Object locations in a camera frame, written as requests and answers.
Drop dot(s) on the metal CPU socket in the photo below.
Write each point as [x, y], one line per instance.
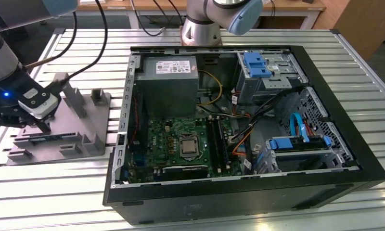
[186, 136]

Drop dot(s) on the black RAM slot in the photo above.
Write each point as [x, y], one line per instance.
[213, 144]

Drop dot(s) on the white box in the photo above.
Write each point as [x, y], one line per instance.
[89, 2]

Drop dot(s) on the wooden cabinet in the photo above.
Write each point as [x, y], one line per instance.
[365, 24]

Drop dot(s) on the grey parts rack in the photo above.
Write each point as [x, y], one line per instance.
[94, 120]

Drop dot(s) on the hard disk in blue carrier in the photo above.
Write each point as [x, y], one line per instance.
[280, 144]

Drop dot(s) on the black PC case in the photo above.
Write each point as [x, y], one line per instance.
[244, 202]

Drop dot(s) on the black graphics card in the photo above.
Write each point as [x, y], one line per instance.
[184, 172]

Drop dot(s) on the green RAM stick white label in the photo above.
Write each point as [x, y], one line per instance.
[48, 138]

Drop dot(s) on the wooden desk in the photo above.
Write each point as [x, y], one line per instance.
[294, 7]

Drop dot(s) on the silver CPU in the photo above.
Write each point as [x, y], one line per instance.
[188, 146]

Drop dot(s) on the green motherboard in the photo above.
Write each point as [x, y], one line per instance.
[160, 144]

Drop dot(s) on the white wrist camera black plate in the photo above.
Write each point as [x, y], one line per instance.
[41, 106]

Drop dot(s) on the grey power supply unit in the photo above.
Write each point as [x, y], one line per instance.
[166, 96]

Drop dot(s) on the blue drive carrier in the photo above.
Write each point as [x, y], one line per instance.
[254, 65]

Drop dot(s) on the metal drive cage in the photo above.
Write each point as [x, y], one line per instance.
[276, 84]

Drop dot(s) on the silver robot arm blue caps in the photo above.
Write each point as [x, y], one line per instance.
[201, 31]

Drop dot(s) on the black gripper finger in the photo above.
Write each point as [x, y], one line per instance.
[44, 127]

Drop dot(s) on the metal disk bay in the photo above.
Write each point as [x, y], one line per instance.
[308, 152]

